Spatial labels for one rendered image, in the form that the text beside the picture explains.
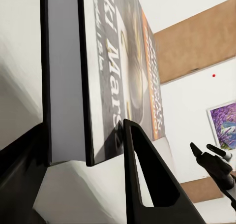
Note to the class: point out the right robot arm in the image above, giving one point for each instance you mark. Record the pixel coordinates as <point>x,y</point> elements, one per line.
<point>218,168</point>

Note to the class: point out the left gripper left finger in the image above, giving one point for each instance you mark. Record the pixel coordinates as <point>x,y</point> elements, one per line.
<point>21,174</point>

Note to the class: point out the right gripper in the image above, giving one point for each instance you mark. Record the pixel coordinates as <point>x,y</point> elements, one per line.
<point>219,170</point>

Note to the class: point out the hardback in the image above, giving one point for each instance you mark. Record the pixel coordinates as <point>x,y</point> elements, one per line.
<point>99,66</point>

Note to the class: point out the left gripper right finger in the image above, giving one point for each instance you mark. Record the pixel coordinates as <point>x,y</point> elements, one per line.
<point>171,203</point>

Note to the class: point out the sliding door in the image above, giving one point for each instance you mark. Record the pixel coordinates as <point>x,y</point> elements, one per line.
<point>204,189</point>
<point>198,42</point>

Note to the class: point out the painting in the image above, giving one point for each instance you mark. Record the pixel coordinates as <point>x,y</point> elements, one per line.
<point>223,122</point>

